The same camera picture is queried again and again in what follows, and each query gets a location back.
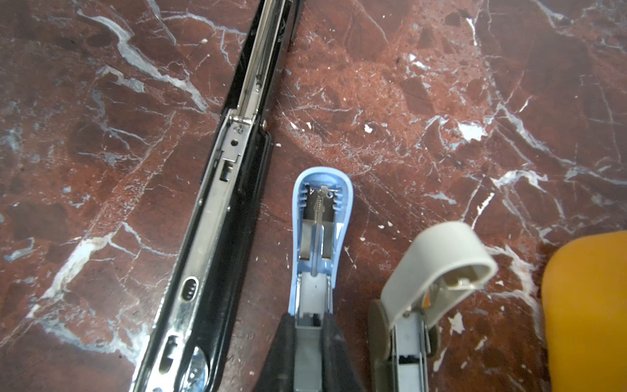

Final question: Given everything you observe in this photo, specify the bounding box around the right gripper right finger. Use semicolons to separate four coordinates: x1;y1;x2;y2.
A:
321;313;366;392

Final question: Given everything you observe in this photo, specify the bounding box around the blue mini stapler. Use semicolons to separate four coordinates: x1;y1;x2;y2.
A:
288;167;354;391

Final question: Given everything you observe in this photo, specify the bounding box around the white mini stapler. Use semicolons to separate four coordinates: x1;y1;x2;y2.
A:
368;221;498;391

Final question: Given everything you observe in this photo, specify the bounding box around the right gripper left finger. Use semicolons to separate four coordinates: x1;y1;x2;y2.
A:
253;313;297;392

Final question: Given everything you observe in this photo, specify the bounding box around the yellow plastic tray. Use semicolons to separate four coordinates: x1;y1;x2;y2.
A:
541;231;626;391

